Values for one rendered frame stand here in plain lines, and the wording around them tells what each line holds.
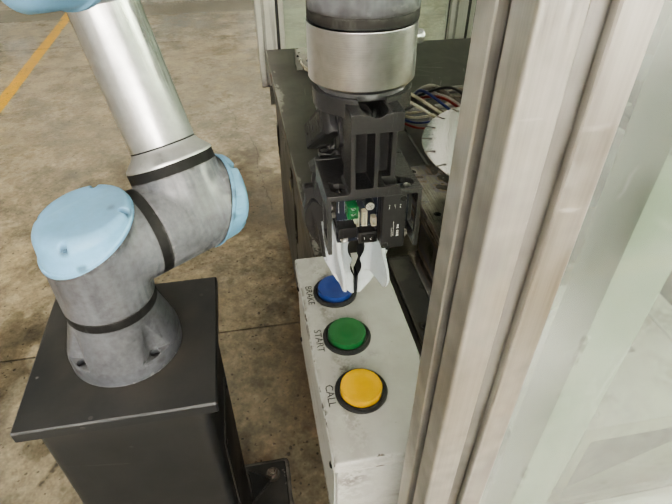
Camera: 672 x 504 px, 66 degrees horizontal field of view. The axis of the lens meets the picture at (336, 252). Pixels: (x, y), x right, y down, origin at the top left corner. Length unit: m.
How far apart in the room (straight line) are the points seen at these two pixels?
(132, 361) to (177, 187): 0.23
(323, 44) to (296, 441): 1.30
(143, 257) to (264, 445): 0.97
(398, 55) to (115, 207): 0.41
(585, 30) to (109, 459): 0.77
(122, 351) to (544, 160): 0.61
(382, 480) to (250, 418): 1.10
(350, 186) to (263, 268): 1.67
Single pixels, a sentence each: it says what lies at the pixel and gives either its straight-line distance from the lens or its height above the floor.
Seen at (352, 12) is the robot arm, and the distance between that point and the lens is 0.34.
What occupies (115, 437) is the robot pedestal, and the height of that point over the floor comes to 0.69.
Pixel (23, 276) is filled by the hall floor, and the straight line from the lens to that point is 2.30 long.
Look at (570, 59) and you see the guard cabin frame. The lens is 0.19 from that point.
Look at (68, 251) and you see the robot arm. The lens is 0.64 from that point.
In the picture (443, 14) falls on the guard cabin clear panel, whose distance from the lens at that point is 2.03.
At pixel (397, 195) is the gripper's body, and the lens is 0.38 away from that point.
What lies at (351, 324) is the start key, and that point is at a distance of 0.56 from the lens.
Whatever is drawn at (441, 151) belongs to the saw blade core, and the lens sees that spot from 0.79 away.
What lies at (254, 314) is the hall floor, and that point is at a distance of 1.86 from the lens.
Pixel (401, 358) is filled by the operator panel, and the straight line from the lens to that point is 0.55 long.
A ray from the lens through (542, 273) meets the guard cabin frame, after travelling 0.25.
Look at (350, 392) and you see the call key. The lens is 0.51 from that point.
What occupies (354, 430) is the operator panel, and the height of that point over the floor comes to 0.90.
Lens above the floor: 1.32
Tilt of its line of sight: 39 degrees down
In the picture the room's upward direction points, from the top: straight up
